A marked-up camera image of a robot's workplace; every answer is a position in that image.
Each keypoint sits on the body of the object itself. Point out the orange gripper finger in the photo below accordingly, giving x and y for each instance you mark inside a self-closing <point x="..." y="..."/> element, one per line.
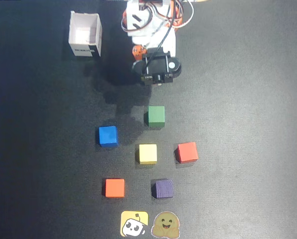
<point x="139" y="52"/>

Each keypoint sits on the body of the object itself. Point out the yellow cube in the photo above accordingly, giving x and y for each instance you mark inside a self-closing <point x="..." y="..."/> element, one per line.
<point x="147" y="153"/>

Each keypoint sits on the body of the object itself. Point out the orange and white robot arm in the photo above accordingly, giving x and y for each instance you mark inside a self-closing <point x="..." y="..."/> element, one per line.
<point x="135" y="17"/>

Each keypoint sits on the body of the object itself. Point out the green cube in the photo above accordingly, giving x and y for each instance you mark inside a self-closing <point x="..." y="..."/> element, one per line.
<point x="156" y="115"/>

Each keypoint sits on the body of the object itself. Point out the blue cube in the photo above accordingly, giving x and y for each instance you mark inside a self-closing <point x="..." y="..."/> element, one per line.
<point x="108" y="135"/>

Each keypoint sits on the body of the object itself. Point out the red cube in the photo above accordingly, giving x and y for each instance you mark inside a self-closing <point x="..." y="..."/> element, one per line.
<point x="187" y="152"/>

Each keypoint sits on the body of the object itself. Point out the orange cube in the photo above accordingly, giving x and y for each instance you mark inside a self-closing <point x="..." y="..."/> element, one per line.
<point x="115" y="188"/>

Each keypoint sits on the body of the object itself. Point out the purple cube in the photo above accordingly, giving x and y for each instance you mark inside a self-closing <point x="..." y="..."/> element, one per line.
<point x="163" y="188"/>

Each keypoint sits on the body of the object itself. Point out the white open cardboard box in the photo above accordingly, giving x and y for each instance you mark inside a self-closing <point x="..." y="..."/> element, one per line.
<point x="84" y="32"/>

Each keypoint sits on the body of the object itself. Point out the yellow robot logo sticker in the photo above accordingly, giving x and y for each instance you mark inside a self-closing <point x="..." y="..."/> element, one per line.
<point x="129" y="217"/>

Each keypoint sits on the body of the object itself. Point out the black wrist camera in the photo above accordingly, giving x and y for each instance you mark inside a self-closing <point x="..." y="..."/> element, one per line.
<point x="157" y="65"/>

